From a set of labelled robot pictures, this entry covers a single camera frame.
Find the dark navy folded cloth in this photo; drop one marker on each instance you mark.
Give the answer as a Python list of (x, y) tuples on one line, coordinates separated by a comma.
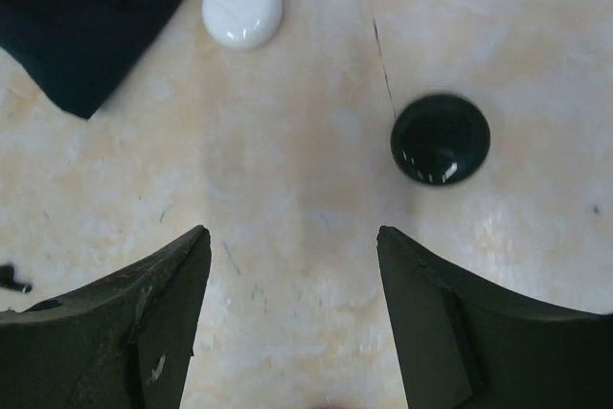
[(78, 52)]

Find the white earbud charging case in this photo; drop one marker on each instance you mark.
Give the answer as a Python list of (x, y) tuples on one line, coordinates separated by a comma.
[(242, 24)]

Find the black earbud charging case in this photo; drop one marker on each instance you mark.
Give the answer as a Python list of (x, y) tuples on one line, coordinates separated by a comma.
[(440, 139)]

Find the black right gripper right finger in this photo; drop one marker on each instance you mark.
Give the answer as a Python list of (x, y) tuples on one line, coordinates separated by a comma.
[(465, 342)]

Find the black earbud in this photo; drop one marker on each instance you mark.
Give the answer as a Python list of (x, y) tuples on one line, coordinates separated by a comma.
[(9, 282)]

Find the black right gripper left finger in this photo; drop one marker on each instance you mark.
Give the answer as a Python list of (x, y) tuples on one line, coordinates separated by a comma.
[(123, 341)]

